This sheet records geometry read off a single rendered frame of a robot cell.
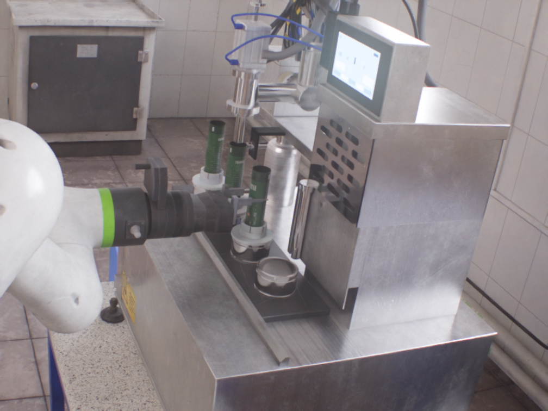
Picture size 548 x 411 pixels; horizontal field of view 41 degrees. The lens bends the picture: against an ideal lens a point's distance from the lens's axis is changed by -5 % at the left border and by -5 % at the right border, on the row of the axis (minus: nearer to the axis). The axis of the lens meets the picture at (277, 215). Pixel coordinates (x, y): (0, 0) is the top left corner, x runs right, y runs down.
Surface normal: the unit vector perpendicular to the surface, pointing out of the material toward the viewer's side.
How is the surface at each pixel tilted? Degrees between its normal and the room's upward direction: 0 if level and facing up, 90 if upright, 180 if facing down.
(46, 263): 85
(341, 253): 90
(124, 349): 0
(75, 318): 104
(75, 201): 33
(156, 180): 67
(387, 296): 90
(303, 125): 0
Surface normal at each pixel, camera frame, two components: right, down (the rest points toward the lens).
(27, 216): 0.75, 0.30
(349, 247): -0.91, 0.05
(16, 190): 0.62, 0.02
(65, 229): 0.43, -0.51
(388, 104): 0.39, 0.44
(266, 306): 0.14, -0.89
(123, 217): 0.41, 0.00
